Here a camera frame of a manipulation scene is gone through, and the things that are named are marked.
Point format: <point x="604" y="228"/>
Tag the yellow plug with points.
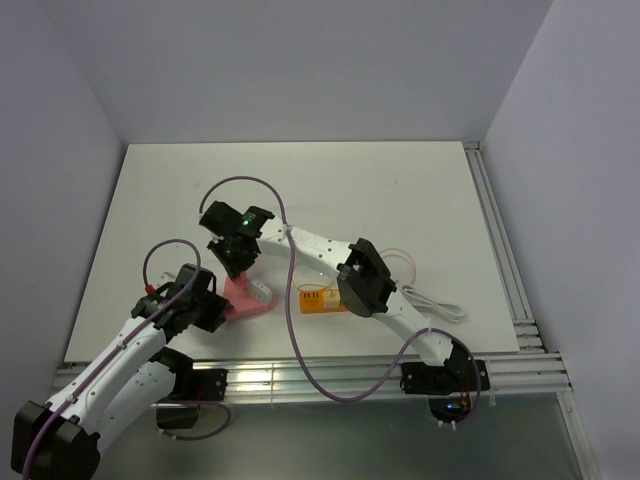
<point x="332" y="301"/>

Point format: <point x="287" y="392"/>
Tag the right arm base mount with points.
<point x="452" y="390"/>

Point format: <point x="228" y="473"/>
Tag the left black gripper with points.
<point x="214" y="320"/>

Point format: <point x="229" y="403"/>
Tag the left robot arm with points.
<point x="66" y="436"/>

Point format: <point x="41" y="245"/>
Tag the orange power strip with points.
<point x="311" y="301"/>

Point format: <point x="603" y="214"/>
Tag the pink square charger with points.
<point x="240" y="284"/>

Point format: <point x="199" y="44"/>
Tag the aluminium rail frame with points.
<point x="319" y="394"/>

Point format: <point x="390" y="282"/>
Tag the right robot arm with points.
<point x="365" y="283"/>

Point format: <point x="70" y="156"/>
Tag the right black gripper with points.
<point x="217" y="248"/>

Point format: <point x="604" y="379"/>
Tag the white square charger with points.
<point x="260" y="292"/>

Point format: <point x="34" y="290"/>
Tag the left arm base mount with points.
<point x="181" y="408"/>

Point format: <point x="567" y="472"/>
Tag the pink triangular power strip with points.
<point x="243" y="306"/>

